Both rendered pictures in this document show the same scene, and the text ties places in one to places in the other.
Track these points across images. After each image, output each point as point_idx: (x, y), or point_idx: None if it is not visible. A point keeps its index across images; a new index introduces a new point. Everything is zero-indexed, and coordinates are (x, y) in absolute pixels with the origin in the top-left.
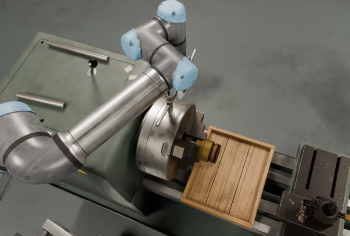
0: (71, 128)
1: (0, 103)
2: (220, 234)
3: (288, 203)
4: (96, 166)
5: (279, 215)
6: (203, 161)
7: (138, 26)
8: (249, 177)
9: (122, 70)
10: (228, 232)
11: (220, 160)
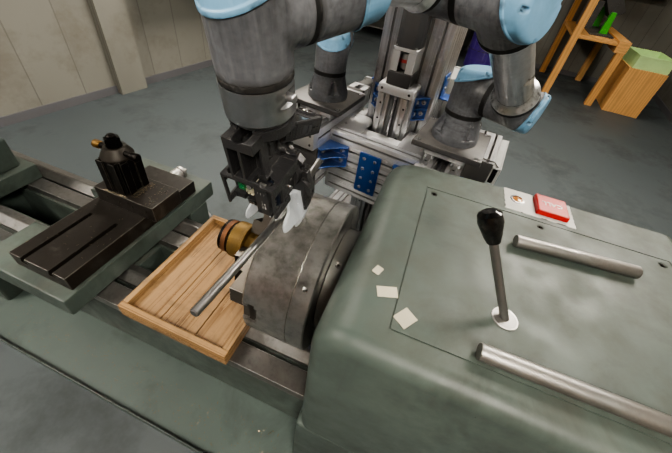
0: None
1: (657, 265)
2: None
3: (155, 197)
4: (408, 165)
5: (174, 189)
6: None
7: None
8: (189, 270)
9: (422, 316)
10: None
11: (224, 297)
